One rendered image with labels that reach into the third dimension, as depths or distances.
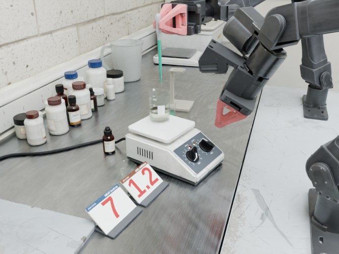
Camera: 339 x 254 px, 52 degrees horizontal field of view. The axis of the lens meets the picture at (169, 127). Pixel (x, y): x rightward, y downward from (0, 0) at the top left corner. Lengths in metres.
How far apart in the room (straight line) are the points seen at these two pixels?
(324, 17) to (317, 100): 0.64
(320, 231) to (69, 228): 0.44
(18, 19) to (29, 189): 0.54
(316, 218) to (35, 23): 0.95
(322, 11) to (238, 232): 0.39
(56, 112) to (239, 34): 0.54
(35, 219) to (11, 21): 0.61
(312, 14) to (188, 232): 0.41
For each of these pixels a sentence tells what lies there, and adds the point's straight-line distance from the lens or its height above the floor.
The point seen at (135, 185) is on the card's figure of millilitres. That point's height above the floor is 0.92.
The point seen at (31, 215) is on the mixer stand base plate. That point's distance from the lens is 0.71.
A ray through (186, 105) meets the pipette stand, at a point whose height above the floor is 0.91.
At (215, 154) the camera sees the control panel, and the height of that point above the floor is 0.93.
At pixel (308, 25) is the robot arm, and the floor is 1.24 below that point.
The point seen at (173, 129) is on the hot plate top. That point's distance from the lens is 0.79.
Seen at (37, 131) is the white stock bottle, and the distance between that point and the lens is 0.96.
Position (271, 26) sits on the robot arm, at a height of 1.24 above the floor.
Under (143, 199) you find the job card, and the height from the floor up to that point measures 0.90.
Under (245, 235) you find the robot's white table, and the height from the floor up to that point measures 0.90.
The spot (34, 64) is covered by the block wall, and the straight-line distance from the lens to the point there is 1.19.
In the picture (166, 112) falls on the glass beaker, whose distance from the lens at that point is 0.82.
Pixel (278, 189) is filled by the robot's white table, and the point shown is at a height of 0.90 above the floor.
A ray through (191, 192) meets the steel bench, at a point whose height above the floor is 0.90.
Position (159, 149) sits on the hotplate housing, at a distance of 0.76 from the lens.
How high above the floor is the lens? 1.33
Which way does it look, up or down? 25 degrees down
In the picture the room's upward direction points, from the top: straight up
